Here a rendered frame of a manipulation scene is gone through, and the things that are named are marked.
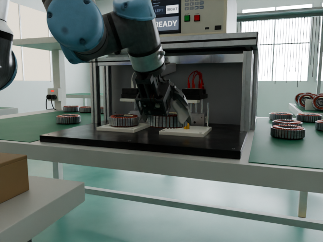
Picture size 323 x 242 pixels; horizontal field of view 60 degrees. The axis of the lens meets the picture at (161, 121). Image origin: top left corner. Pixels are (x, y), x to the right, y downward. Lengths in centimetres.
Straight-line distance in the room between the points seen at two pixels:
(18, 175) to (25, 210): 8
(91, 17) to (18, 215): 30
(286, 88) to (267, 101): 53
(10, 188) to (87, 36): 29
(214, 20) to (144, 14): 57
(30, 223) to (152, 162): 38
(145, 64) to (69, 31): 23
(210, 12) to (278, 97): 632
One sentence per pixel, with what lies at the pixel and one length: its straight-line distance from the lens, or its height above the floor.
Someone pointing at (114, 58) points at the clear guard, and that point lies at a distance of 90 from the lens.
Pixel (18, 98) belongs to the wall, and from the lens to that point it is 679.
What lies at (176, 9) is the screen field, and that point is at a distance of 115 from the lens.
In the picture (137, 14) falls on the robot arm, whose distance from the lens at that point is 56.
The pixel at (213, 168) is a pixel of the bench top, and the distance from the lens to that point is 71.
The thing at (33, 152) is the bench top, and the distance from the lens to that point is 98.
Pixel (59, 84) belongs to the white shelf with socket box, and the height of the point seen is 93.
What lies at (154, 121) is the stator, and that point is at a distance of 74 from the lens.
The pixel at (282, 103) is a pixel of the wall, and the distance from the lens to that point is 736.
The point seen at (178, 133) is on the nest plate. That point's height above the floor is 78.
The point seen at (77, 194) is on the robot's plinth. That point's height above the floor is 73.
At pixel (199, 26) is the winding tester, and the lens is 111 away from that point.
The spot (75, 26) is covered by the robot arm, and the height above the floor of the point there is 102.
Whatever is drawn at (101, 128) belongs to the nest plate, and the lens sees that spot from 103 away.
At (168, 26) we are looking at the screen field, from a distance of 114.
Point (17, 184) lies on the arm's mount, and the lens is 55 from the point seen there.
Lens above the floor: 94
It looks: 8 degrees down
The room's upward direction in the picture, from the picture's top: straight up
